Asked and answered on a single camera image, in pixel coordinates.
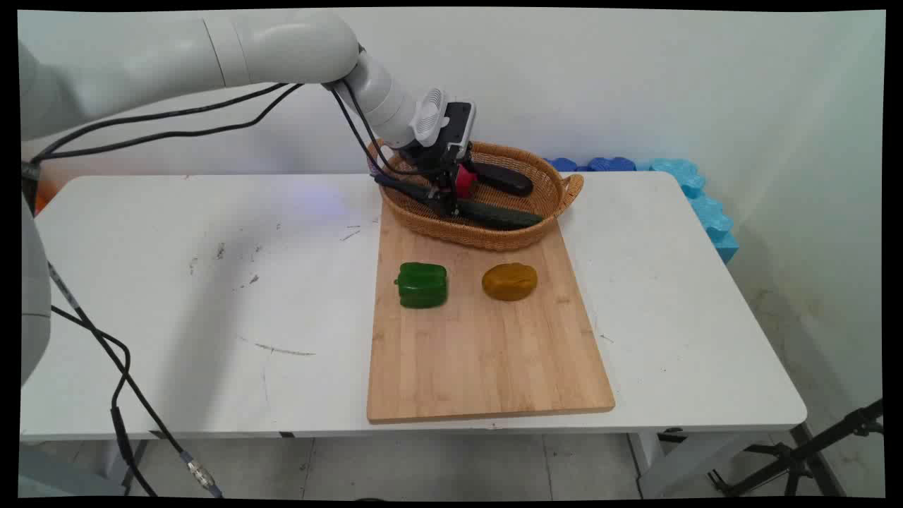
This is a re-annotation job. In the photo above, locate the black tripod stand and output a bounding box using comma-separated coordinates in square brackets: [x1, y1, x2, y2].
[660, 398, 885, 498]

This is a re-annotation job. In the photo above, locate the green toy cucumber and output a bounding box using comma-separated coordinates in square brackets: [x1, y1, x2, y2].
[456, 200, 545, 231]

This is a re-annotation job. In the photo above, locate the yellow toy potato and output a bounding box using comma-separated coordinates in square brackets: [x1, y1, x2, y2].
[482, 262, 538, 302]

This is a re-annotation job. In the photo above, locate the white table leg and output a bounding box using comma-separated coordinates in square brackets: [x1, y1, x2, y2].
[630, 429, 750, 499]

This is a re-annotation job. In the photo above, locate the black cable with metal connector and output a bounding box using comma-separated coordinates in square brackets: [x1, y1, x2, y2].
[45, 260, 225, 499]

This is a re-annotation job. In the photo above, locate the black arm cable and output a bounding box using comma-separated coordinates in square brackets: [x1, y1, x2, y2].
[28, 83, 438, 202]
[28, 83, 452, 212]

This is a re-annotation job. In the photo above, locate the dark blue foam block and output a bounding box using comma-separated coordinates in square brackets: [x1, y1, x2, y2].
[545, 156, 637, 174]

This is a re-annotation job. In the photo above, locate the woven wicker basket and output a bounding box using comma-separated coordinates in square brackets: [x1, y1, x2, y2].
[368, 140, 585, 253]

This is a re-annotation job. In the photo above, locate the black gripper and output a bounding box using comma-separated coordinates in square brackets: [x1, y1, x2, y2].
[404, 141, 472, 218]

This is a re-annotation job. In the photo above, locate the dark purple toy eggplant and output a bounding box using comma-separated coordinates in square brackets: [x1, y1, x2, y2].
[471, 162, 535, 198]

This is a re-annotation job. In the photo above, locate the bamboo cutting board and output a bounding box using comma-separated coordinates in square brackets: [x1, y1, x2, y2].
[366, 205, 616, 425]

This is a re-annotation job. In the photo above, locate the green toy bell pepper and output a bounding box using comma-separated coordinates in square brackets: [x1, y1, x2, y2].
[394, 262, 449, 309]

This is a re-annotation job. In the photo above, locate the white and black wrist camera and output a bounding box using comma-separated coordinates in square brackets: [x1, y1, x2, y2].
[410, 87, 476, 160]

